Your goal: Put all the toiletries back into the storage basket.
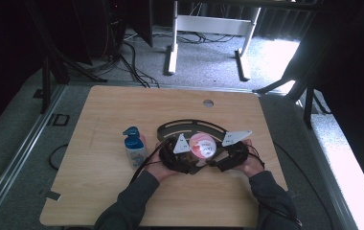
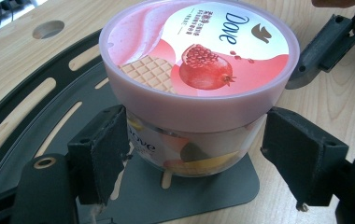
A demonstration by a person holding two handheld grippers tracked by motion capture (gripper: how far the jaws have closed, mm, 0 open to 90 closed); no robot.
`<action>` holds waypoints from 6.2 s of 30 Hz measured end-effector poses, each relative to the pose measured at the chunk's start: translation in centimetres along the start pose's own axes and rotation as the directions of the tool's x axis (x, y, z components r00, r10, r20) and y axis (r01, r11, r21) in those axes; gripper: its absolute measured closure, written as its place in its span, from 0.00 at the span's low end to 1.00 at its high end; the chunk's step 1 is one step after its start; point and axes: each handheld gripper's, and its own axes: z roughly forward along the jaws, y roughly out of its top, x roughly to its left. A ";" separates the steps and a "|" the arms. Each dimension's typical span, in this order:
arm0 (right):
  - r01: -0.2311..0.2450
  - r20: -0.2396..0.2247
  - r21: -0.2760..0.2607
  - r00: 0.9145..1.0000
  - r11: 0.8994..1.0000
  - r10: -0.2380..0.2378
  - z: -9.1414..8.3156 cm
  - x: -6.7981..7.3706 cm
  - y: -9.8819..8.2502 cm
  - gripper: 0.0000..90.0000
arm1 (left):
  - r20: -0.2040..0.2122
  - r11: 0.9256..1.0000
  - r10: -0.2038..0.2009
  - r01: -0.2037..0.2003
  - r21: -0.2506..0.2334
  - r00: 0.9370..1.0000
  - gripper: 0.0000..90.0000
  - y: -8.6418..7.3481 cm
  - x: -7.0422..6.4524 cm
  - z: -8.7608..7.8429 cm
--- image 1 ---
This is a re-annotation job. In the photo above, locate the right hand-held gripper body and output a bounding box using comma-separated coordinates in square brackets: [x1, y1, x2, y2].
[216, 129, 253, 173]

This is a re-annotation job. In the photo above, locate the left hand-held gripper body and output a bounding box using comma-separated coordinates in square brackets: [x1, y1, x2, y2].
[158, 133, 200, 175]

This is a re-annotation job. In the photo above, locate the round jar with pink lid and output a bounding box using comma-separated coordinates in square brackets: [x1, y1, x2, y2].
[188, 132, 217, 162]

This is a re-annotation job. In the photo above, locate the black slotted corner shelf tray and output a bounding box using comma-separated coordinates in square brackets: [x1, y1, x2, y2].
[156, 119, 232, 175]

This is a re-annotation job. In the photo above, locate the white bottle with blue cap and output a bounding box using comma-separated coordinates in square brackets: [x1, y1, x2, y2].
[124, 136, 148, 171]

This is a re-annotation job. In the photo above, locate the pink bottle with blue cap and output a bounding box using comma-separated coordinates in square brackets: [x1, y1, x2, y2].
[122, 126, 148, 150]

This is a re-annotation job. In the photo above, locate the person's left hand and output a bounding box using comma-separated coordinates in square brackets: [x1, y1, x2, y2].
[145, 143, 179, 184]

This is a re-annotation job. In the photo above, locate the person's right hand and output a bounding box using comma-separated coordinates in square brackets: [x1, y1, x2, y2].
[236, 139, 265, 178]

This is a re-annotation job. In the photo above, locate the black metal stand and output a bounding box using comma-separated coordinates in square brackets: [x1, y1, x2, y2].
[23, 0, 107, 114]
[253, 63, 331, 130]

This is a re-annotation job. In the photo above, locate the black rectangular floor marker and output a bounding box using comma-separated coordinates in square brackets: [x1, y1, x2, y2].
[46, 113, 71, 127]

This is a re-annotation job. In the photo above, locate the dark curtain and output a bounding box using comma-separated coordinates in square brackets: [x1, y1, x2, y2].
[0, 0, 44, 142]
[298, 0, 364, 212]

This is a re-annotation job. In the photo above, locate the dark equipment cabinet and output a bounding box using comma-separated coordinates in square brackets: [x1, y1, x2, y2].
[73, 0, 154, 66]

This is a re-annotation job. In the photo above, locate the left hand-held gripper cable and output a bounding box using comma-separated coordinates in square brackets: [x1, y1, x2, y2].
[129, 138, 171, 185]

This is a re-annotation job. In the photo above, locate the black floor cable bundle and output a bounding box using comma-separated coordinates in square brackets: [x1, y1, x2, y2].
[119, 30, 236, 89]

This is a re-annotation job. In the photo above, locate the black looped floor cable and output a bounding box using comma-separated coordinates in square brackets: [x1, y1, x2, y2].
[48, 143, 69, 171]

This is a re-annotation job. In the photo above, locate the white desk frame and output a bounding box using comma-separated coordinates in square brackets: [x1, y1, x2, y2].
[164, 0, 262, 82]

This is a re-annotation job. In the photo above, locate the metal floor rail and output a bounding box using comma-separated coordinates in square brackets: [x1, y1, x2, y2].
[0, 84, 66, 221]

